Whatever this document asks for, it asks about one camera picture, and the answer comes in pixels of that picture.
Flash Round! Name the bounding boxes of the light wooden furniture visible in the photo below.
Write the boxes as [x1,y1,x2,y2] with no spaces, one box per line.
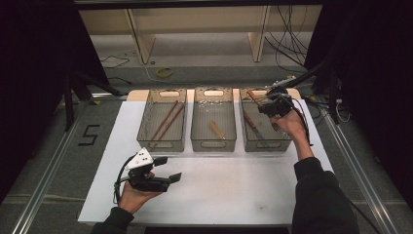
[79,4,324,64]

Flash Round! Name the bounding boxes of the bundle of black cables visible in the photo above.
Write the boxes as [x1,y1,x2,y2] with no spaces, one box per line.
[264,4,310,74]

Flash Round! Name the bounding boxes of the black tripod stand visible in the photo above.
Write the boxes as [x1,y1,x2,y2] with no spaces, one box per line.
[62,71,130,133]

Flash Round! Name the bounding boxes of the knife with brown wooden handle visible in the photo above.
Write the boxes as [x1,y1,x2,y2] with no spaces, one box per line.
[243,111,269,148]

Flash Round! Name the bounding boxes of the left hand-held gripper black cable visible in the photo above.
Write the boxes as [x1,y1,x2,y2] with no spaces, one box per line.
[113,155,135,204]

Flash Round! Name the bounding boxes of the person's left hand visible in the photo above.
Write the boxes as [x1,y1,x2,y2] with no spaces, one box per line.
[118,183,164,215]

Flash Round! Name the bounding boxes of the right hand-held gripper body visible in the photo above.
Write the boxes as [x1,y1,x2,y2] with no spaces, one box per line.
[258,76,297,119]

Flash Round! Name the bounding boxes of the aluminium floor rail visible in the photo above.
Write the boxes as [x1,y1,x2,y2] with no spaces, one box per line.
[11,100,89,234]
[319,103,400,234]

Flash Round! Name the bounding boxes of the black metal stand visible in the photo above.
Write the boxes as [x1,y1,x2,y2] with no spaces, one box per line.
[282,59,342,126]

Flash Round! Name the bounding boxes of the grey transparent plastic bin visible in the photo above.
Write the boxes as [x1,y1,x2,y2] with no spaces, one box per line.
[239,87,295,153]
[190,87,238,153]
[136,88,189,153]

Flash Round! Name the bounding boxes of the yellow tape roll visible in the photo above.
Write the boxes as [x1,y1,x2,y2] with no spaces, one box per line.
[156,66,174,78]

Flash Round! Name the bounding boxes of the thin black floor cable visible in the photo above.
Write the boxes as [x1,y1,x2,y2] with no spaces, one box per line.
[101,56,131,69]

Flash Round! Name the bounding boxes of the white table cover sheet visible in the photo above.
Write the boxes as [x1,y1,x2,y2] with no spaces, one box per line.
[77,98,357,227]

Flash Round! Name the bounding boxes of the spoon with light wooden handle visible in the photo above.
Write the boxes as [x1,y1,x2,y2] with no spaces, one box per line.
[208,120,227,140]

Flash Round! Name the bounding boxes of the white floor cable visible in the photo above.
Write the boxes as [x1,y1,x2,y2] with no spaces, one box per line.
[139,61,164,84]

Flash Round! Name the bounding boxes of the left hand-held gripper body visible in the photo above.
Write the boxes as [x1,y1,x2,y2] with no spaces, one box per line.
[126,147,171,193]

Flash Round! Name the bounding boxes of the dark curtain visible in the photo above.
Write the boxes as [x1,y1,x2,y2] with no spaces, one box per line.
[0,0,111,203]
[304,0,413,209]

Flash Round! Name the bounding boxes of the person's right hand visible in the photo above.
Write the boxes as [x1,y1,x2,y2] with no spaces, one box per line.
[270,108,308,140]

